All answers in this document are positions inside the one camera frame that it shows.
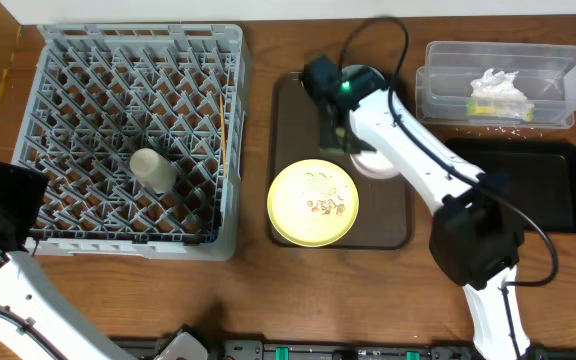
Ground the light blue bowl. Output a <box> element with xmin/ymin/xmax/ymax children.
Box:
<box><xmin>341</xmin><ymin>64</ymin><xmax>385</xmax><ymax>82</ymax></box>

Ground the yellow plate with crumbs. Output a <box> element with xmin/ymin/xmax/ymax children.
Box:
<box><xmin>267</xmin><ymin>159</ymin><xmax>359</xmax><ymax>248</ymax></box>

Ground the wooden chopstick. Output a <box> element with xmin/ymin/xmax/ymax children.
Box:
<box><xmin>219</xmin><ymin>94</ymin><xmax>227</xmax><ymax>176</ymax></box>

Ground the white napkin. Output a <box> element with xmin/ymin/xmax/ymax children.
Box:
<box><xmin>470</xmin><ymin>68</ymin><xmax>528</xmax><ymax>101</ymax></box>

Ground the cream white cup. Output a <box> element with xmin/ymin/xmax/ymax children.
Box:
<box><xmin>129</xmin><ymin>148</ymin><xmax>177</xmax><ymax>194</ymax></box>

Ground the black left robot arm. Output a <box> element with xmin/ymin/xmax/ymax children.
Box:
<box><xmin>0</xmin><ymin>162</ymin><xmax>132</xmax><ymax>359</ymax></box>

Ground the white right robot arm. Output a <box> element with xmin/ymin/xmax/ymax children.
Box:
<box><xmin>300</xmin><ymin>56</ymin><xmax>530</xmax><ymax>359</ymax></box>

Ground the grey dishwasher rack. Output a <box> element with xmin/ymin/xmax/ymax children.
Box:
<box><xmin>13</xmin><ymin>24</ymin><xmax>250</xmax><ymax>261</ymax></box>

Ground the clear plastic bin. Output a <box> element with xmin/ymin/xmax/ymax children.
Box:
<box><xmin>415</xmin><ymin>41</ymin><xmax>576</xmax><ymax>129</ymax></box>

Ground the dark brown serving tray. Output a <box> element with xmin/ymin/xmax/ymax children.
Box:
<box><xmin>269</xmin><ymin>72</ymin><xmax>414</xmax><ymax>250</ymax></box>

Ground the black tray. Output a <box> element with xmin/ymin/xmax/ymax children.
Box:
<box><xmin>446</xmin><ymin>138</ymin><xmax>576</xmax><ymax>234</ymax></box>

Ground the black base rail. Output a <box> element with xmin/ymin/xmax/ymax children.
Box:
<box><xmin>112</xmin><ymin>335</ymin><xmax>576</xmax><ymax>360</ymax></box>

